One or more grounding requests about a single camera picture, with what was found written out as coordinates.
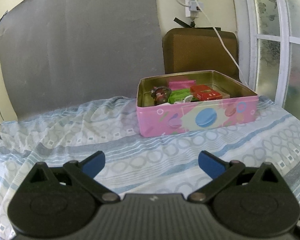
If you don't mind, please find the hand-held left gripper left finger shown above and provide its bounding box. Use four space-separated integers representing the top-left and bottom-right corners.
27 151 121 203

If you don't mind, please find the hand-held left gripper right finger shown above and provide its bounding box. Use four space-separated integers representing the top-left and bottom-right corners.
187 151 279 203

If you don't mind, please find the pink tin box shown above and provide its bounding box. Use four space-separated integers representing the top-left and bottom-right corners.
136 70 259 138

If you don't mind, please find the red box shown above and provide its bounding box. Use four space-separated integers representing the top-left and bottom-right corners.
189 85 223 102

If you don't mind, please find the green packet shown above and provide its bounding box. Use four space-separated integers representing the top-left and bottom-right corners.
168 89 198 104

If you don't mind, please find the red toy figurine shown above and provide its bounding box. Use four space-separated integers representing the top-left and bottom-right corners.
151 85 172 105

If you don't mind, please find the magenta pouch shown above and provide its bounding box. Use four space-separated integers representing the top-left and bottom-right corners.
168 79 197 90

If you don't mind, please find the blue patterned bedsheet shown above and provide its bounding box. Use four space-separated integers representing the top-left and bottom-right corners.
0 95 300 240

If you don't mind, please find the brown cushion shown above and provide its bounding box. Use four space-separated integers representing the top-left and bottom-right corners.
162 27 239 82

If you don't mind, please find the grey foam board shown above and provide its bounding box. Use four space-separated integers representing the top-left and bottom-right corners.
0 0 165 120

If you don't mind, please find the short black tape strip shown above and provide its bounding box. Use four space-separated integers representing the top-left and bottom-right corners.
174 17 196 28

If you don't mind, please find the white power adapter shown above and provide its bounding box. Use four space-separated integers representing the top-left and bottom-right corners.
189 1 205 18

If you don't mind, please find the black tape on board corner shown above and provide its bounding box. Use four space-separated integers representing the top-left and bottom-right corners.
0 10 9 28

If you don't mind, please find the long white cable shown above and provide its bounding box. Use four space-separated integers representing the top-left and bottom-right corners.
197 7 249 85

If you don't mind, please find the white window frame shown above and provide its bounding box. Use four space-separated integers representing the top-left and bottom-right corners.
230 0 300 110

